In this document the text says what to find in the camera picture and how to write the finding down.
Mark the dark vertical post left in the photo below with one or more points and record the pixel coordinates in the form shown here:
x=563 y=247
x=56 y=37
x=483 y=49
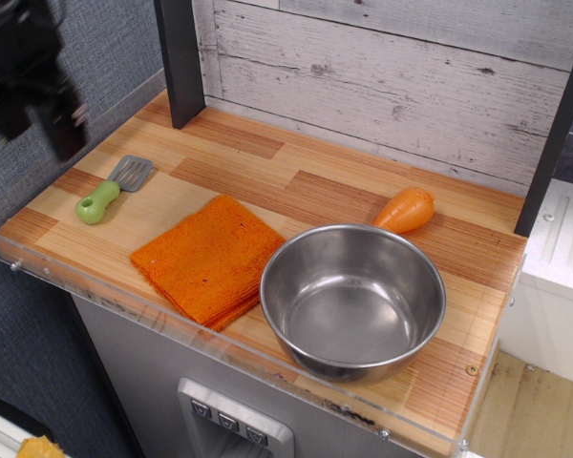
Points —
x=181 y=59

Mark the yellow object bottom left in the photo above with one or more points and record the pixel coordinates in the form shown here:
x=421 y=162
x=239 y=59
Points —
x=39 y=447

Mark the dark vertical post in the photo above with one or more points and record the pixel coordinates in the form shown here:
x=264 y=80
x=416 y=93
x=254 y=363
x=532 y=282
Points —
x=181 y=59
x=548 y=162

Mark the white toy sink counter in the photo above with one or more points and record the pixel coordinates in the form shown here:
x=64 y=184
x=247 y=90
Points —
x=537 y=324

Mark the stainless steel bowl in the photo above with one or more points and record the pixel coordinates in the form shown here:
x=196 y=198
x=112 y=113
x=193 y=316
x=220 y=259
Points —
x=352 y=303

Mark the orange folded towel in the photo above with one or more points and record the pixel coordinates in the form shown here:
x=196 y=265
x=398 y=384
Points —
x=209 y=265

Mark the dark vertical post right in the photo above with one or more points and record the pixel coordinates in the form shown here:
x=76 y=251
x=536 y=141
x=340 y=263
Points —
x=548 y=162

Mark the silver dispenser button panel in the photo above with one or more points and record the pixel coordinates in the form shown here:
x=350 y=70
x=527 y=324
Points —
x=223 y=427

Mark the clear acrylic guard rail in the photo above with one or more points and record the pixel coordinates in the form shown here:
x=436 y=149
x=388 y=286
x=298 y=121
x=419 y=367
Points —
x=172 y=315

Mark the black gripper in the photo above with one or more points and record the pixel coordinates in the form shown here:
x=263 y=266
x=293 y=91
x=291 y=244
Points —
x=30 y=44

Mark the orange toy carrot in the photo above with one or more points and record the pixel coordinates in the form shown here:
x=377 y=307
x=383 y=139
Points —
x=409 y=209

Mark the grey toy fridge cabinet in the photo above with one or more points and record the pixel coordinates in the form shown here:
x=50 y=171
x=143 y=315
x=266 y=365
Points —
x=172 y=396

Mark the green handled grey spatula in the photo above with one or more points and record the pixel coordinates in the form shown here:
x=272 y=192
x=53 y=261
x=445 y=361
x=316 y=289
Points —
x=128 y=176

